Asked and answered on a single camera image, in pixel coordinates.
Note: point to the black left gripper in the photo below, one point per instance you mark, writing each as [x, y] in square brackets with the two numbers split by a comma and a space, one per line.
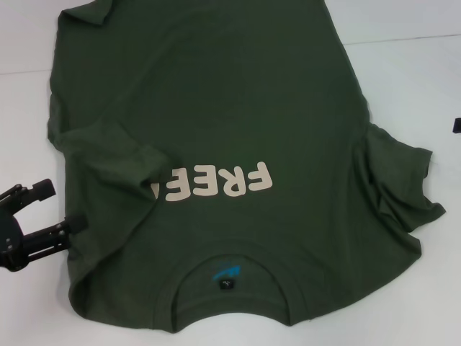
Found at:
[11, 238]

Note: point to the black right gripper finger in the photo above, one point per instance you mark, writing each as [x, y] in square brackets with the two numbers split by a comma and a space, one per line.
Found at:
[457, 126]

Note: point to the dark green printed t-shirt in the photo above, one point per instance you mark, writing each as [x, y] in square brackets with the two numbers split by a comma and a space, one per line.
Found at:
[216, 90]

